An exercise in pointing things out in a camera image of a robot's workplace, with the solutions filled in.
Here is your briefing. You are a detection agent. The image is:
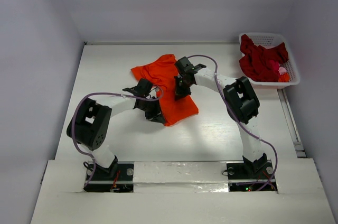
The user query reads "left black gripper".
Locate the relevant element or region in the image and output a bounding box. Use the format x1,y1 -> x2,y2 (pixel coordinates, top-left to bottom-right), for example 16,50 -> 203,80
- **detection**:
138,97 -> 165,124

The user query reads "orange t shirt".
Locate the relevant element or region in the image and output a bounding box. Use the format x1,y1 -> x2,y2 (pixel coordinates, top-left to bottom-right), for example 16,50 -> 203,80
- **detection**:
131,54 -> 199,126

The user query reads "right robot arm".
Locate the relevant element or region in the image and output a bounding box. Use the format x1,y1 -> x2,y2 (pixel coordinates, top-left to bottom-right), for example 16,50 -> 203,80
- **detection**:
175,55 -> 267,178

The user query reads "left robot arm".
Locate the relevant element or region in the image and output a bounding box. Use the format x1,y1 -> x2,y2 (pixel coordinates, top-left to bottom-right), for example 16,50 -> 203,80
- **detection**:
67,78 -> 165,179

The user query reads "dark red t shirt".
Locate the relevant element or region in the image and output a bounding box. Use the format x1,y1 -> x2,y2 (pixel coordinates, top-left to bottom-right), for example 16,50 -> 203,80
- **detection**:
239,34 -> 289,82

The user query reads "white plastic basket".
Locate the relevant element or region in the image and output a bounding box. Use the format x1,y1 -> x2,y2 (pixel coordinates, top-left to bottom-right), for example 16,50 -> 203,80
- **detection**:
238,32 -> 300,89

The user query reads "pink cloth in basket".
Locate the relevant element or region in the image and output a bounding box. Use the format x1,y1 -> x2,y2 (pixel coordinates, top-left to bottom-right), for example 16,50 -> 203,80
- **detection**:
269,60 -> 287,76

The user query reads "small orange cloth in basket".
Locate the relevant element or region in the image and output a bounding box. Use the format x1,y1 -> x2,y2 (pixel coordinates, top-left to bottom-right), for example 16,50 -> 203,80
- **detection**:
278,73 -> 290,82

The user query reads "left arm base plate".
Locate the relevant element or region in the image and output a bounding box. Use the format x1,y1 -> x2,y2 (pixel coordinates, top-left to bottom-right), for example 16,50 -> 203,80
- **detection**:
84,162 -> 134,193

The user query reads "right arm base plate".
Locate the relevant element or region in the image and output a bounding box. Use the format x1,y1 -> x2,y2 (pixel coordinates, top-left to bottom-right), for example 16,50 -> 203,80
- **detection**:
222,161 -> 274,192

